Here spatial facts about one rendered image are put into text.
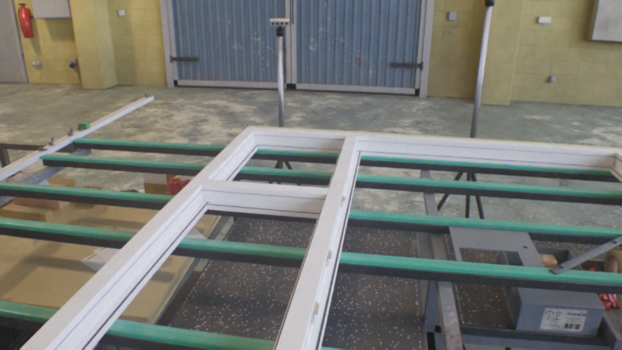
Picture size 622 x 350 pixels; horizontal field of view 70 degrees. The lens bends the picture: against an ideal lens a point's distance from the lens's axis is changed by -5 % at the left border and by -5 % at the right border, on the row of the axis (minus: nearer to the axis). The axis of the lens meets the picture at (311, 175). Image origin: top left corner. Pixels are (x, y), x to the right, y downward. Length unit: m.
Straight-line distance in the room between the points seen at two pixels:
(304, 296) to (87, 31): 7.28
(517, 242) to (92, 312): 1.04
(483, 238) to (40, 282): 1.34
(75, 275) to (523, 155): 1.64
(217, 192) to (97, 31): 6.63
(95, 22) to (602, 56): 7.39
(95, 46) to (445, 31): 5.24
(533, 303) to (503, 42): 5.52
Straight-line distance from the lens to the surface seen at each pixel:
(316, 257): 1.02
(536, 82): 7.34
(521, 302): 1.42
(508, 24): 6.71
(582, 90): 7.58
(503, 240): 1.35
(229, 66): 7.33
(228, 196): 1.39
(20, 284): 1.68
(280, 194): 1.34
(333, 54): 6.96
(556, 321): 1.48
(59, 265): 1.72
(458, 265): 1.17
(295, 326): 0.84
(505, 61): 6.76
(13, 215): 2.01
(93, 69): 8.01
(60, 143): 2.21
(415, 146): 1.84
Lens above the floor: 1.48
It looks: 22 degrees down
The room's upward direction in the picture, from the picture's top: straight up
